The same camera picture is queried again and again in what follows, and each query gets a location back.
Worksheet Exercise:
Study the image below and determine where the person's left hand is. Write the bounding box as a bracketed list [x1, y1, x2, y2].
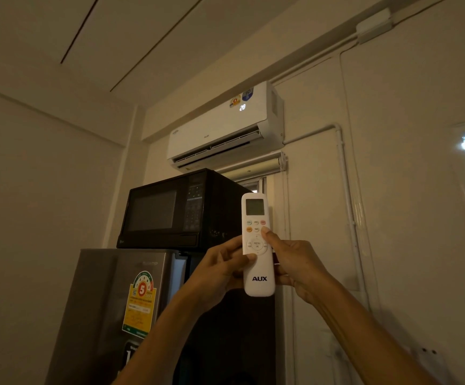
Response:
[184, 236, 257, 313]

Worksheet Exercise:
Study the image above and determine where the person's right hand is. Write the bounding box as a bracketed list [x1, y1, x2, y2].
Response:
[261, 227, 333, 306]

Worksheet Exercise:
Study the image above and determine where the white remote control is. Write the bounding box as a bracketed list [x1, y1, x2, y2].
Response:
[241, 192, 276, 297]

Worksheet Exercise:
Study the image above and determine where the person's left forearm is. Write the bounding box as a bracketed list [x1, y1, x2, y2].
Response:
[112, 286, 217, 385]

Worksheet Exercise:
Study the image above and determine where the person's right forearm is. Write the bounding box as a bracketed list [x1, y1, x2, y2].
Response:
[307, 274, 442, 385]

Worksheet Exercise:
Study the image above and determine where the white roller blind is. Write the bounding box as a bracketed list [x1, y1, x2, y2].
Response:
[216, 151, 288, 182]

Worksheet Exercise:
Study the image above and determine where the white pipe conduit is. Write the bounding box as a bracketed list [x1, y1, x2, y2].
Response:
[283, 123, 371, 311]

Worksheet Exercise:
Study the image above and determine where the black microwave oven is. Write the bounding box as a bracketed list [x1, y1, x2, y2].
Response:
[116, 168, 253, 253]

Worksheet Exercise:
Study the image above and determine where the yellow green energy label sticker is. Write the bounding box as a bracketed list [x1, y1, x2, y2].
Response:
[122, 271, 157, 339]

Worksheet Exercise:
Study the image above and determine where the grey refrigerator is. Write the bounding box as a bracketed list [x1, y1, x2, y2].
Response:
[45, 248, 277, 385]

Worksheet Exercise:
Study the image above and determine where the black white sticker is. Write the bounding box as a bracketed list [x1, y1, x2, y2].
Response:
[118, 340, 141, 375]

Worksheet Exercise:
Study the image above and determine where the white junction box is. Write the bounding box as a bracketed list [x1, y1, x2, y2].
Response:
[355, 7, 394, 45]

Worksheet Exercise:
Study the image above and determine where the white wall air conditioner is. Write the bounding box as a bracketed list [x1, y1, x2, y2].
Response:
[166, 80, 285, 173]

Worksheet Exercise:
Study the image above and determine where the white wall socket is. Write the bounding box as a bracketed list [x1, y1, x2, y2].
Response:
[411, 345, 452, 385]

